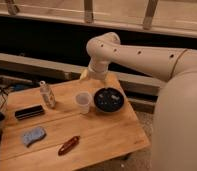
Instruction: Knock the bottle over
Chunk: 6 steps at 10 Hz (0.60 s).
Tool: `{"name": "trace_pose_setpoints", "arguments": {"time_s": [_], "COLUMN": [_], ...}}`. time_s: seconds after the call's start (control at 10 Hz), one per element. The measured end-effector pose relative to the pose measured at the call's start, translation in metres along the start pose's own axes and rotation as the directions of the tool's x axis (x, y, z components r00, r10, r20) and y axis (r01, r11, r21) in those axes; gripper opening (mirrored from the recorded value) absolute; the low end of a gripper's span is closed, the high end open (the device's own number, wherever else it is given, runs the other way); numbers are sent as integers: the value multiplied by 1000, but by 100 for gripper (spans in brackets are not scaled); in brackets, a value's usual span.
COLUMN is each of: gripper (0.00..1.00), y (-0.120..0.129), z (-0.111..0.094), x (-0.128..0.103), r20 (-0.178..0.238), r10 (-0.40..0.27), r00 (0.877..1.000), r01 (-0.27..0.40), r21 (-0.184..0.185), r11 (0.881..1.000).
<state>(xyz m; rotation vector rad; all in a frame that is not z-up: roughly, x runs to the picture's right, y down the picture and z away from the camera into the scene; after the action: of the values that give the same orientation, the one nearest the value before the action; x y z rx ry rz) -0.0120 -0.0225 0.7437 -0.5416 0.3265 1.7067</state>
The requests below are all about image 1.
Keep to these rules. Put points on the black rectangular case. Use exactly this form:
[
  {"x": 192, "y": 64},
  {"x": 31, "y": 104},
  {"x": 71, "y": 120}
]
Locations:
[{"x": 29, "y": 112}]

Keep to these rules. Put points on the blue sponge cloth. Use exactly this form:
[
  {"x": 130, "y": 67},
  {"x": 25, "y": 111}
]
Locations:
[{"x": 33, "y": 136}]

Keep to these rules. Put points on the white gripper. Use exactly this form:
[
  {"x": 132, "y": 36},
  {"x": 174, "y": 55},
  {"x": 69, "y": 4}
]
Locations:
[{"x": 89, "y": 74}]

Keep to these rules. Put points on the translucent plastic cup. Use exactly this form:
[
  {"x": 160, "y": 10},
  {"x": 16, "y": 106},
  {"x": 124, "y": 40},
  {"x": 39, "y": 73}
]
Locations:
[{"x": 83, "y": 101}]

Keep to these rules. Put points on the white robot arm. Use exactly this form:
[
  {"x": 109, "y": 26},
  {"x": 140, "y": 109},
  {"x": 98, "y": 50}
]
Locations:
[{"x": 174, "y": 136}]

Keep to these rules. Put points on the small clear plastic bottle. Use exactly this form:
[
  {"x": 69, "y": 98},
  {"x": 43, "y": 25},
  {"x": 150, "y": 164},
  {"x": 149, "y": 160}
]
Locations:
[{"x": 47, "y": 94}]

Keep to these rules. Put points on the black round bowl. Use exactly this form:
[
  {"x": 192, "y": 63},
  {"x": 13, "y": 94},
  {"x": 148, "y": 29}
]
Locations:
[{"x": 108, "y": 99}]

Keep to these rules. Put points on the red-brown pocket knife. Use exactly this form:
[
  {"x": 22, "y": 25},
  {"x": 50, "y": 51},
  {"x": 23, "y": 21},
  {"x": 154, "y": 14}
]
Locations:
[{"x": 68, "y": 145}]

